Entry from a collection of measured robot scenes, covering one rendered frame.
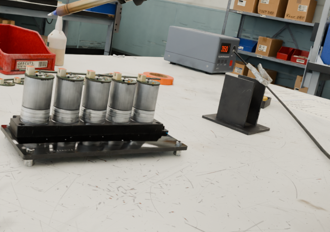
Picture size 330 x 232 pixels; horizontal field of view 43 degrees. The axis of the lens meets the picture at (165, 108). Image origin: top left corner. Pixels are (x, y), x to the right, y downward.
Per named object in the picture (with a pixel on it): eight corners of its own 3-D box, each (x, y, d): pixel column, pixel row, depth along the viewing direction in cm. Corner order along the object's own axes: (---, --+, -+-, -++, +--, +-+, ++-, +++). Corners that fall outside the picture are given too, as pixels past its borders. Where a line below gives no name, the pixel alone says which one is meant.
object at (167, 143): (148, 132, 46) (150, 122, 46) (186, 157, 41) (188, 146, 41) (-1, 136, 37) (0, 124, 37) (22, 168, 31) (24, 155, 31)
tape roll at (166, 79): (140, 80, 76) (141, 74, 76) (144, 75, 82) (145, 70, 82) (172, 87, 76) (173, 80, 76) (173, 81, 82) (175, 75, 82)
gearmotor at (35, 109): (51, 133, 36) (58, 77, 35) (23, 134, 35) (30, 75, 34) (42, 125, 38) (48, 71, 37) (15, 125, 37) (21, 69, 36)
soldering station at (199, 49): (233, 74, 109) (241, 39, 107) (212, 75, 100) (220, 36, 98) (185, 62, 118) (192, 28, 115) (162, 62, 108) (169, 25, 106)
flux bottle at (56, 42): (57, 62, 79) (63, 9, 77) (67, 66, 77) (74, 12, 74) (41, 61, 76) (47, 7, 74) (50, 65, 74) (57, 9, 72)
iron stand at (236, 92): (226, 154, 55) (278, 108, 50) (192, 103, 58) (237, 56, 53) (248, 148, 60) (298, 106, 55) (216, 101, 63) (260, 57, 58)
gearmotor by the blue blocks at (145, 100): (155, 131, 43) (164, 83, 42) (135, 131, 42) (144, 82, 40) (143, 123, 45) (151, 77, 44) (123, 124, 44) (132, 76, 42)
